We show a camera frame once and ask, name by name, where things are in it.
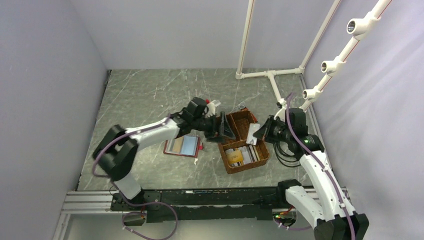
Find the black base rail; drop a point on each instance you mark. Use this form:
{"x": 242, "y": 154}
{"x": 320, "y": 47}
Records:
{"x": 259, "y": 203}

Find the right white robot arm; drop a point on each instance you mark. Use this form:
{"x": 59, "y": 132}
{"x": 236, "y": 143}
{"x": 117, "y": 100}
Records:
{"x": 332, "y": 217}

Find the white card stack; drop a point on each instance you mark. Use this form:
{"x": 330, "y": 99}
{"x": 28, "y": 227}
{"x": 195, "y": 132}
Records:
{"x": 249, "y": 153}

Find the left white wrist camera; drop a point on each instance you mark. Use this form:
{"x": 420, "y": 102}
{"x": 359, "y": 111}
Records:
{"x": 211, "y": 108}

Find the brown woven basket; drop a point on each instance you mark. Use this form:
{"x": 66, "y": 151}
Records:
{"x": 239, "y": 122}

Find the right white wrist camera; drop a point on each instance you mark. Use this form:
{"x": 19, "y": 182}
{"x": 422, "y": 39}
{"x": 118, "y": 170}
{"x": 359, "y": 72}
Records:
{"x": 281, "y": 113}

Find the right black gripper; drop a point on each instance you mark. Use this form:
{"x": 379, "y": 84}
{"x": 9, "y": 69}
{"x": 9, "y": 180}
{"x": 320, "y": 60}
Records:
{"x": 263, "y": 133}

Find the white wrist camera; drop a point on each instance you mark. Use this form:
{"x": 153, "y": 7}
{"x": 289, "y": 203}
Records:
{"x": 281, "y": 113}
{"x": 211, "y": 108}

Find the white vip credit card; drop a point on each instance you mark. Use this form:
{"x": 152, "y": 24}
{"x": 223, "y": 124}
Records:
{"x": 251, "y": 139}

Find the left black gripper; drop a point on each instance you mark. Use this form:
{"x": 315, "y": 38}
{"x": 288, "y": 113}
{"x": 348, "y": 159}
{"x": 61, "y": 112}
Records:
{"x": 215, "y": 134}

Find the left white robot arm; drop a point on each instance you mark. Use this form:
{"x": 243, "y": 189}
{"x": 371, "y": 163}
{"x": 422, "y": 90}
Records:
{"x": 116, "y": 152}

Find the red leather card holder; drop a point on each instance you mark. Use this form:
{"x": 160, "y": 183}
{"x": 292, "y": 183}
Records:
{"x": 185, "y": 146}

